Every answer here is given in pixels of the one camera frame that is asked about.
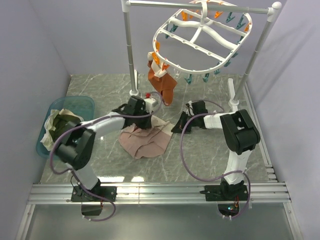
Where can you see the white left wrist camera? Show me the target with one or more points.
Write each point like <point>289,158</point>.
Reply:
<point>150,102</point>

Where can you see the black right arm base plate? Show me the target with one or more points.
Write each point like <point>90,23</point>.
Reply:
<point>219,193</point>

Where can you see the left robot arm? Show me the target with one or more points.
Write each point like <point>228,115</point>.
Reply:
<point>75,145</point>

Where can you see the pink underwear white waistband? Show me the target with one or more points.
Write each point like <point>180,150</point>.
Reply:
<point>147,143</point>

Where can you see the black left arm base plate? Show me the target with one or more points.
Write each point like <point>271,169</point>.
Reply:
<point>103,193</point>

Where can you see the pile of clothes in basket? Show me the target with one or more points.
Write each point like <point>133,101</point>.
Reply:
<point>54,125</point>

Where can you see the silver clothes rack frame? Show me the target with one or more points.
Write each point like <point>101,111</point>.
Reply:
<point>271,12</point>

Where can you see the teal plastic basket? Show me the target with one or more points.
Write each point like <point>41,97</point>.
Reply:
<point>69,108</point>

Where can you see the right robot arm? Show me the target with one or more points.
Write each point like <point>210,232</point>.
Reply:
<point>241,136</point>

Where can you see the white rack foot right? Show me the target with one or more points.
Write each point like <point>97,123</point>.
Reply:
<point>233,103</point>

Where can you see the orange underwear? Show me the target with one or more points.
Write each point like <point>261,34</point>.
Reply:
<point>160,79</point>

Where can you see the white rack foot left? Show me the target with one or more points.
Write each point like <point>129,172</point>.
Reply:
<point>134,83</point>

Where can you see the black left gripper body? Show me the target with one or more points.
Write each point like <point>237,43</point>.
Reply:
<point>142,121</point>

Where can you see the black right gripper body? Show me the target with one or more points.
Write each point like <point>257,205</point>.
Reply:
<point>194,122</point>

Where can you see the white oval clip hanger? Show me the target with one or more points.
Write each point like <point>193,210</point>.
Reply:
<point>201,41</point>

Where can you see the aluminium rail front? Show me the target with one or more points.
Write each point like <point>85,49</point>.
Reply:
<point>141,193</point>

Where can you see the white rack foot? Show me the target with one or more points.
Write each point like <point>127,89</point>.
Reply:
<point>233,103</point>
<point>134,83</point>

